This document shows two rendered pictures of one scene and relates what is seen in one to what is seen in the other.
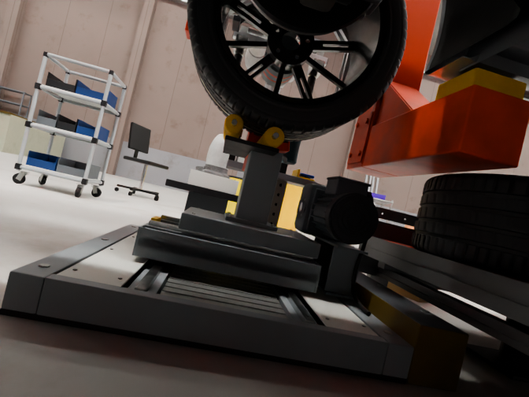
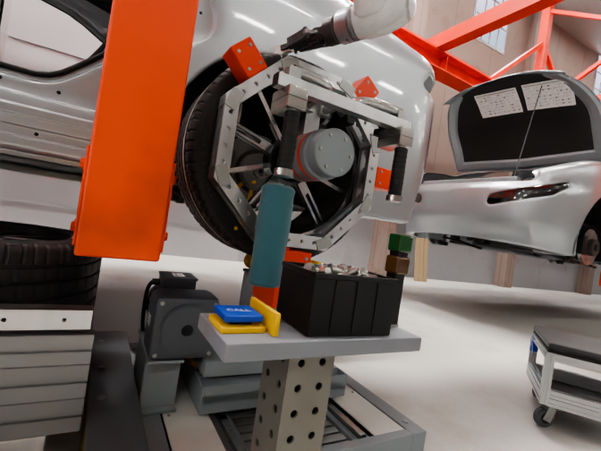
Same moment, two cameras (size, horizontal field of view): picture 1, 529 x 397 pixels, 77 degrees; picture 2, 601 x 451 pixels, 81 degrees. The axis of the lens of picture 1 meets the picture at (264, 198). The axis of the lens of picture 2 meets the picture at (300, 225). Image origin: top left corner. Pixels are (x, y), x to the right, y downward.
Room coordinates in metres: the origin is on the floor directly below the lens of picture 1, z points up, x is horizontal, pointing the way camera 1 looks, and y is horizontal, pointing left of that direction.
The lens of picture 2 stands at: (2.25, -0.32, 0.64)
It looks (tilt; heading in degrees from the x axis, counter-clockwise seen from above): 0 degrees down; 159
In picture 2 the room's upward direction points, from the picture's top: 9 degrees clockwise
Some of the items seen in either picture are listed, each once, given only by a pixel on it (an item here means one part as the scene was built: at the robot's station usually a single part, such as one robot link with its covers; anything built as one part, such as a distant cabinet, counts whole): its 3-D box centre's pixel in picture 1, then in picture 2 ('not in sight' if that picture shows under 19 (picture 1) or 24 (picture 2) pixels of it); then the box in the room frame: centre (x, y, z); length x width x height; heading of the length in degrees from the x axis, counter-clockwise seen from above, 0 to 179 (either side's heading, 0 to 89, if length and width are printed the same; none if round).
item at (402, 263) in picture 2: not in sight; (397, 264); (1.58, 0.19, 0.59); 0.04 x 0.04 x 0.04; 8
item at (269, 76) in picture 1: (280, 62); (315, 157); (1.31, 0.06, 0.85); 0.21 x 0.14 x 0.14; 8
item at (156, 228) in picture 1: (228, 249); (258, 367); (1.07, 0.07, 0.13); 0.50 x 0.36 x 0.10; 98
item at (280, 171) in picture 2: (308, 92); (288, 141); (1.50, -0.08, 0.83); 0.04 x 0.04 x 0.16
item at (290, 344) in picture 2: (270, 175); (315, 332); (1.61, 0.00, 0.44); 0.43 x 0.17 x 0.03; 98
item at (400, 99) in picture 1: (434, 113); not in sight; (1.03, -0.45, 0.69); 0.52 x 0.17 x 0.35; 8
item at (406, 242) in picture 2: not in sight; (400, 242); (1.58, 0.19, 0.64); 0.04 x 0.04 x 0.04; 8
